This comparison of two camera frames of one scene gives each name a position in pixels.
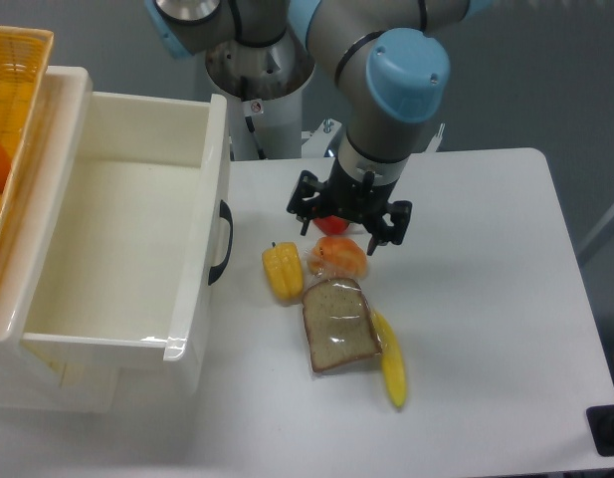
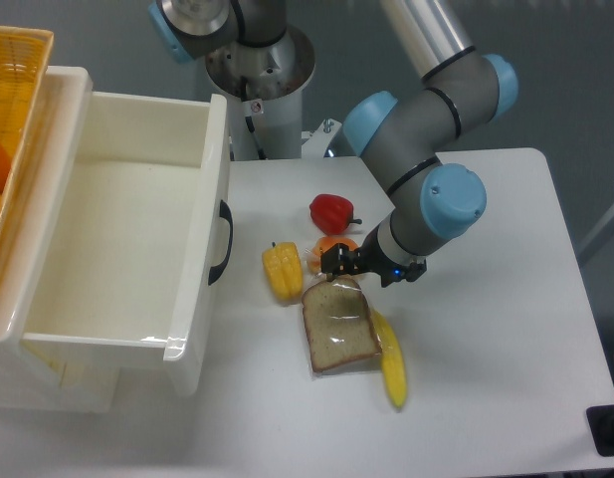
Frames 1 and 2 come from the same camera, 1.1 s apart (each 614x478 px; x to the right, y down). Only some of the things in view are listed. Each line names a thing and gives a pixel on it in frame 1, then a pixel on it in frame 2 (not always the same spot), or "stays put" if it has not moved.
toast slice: [338, 323] stays put
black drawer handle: [227, 215] stays put
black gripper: [366, 204] -> [341, 259]
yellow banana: [392, 361] stays put
